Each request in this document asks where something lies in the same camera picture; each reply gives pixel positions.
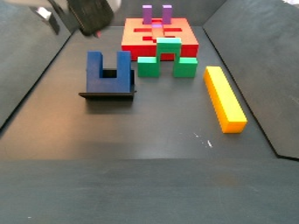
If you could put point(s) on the green arch block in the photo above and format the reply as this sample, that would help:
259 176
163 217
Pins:
183 65

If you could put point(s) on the yellow long bar block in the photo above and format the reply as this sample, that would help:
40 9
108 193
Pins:
229 114

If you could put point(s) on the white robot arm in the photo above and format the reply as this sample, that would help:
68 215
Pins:
44 3

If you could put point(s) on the red base fixture block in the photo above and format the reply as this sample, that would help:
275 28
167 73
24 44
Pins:
139 36

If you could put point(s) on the blue U-shaped block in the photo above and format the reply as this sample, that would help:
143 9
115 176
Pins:
95 62

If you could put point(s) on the purple U-shaped block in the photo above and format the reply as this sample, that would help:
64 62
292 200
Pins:
148 15

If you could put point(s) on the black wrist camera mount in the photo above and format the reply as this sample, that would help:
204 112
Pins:
93 15

